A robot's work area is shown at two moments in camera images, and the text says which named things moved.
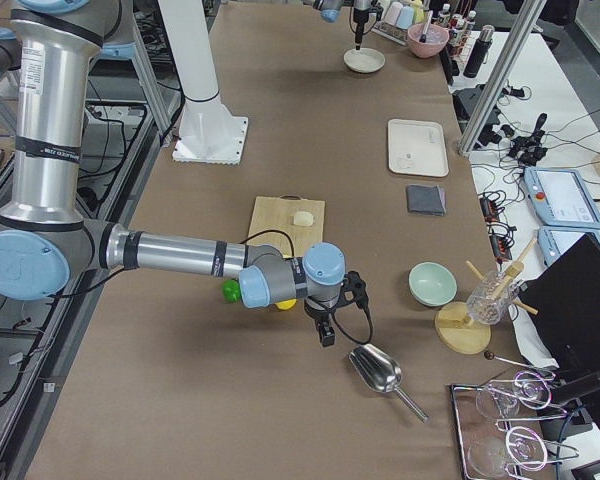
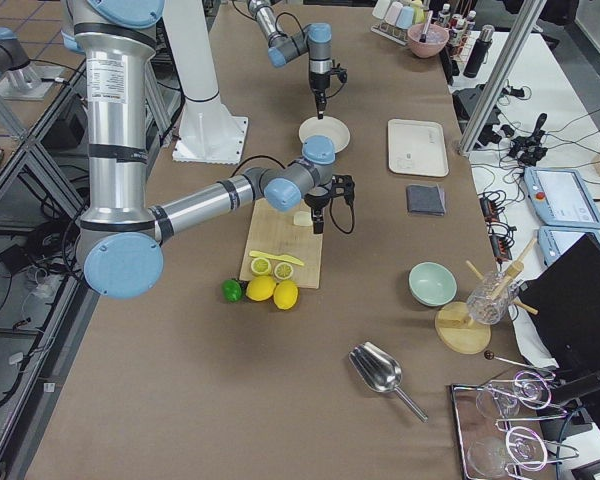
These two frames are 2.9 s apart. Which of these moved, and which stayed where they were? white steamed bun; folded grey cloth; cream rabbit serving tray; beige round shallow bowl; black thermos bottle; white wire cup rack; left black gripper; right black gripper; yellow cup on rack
Moved: beige round shallow bowl; right black gripper; left black gripper
Stayed: white wire cup rack; white steamed bun; cream rabbit serving tray; black thermos bottle; yellow cup on rack; folded grey cloth
